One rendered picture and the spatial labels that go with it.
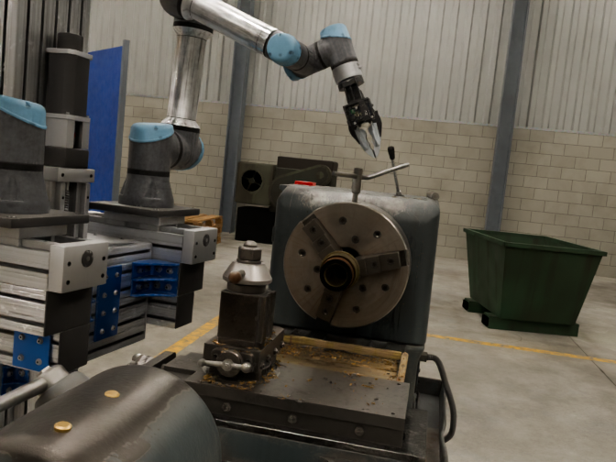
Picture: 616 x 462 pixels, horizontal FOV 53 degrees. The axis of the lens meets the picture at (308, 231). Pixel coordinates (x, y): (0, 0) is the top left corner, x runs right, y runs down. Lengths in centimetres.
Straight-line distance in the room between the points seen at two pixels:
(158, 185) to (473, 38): 1034
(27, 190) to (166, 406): 96
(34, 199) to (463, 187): 1042
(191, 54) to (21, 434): 158
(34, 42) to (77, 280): 62
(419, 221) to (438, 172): 978
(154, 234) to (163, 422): 131
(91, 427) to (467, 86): 1137
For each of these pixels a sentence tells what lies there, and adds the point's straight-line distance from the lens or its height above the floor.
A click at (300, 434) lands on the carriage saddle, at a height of 92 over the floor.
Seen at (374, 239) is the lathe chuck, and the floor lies 115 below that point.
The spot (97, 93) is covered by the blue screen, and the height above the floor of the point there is 187.
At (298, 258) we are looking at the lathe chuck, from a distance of 156.
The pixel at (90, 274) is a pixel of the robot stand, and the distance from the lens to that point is 132.
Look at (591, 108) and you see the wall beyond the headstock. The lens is 1188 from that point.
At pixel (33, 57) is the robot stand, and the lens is 165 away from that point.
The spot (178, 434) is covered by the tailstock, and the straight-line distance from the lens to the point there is 44.
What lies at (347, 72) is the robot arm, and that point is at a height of 157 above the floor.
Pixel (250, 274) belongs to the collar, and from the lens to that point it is 97.
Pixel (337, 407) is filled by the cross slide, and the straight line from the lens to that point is 93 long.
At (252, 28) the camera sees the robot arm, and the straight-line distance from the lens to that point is 166.
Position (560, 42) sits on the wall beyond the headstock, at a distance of 1197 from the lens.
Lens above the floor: 130
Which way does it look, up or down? 6 degrees down
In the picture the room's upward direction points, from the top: 6 degrees clockwise
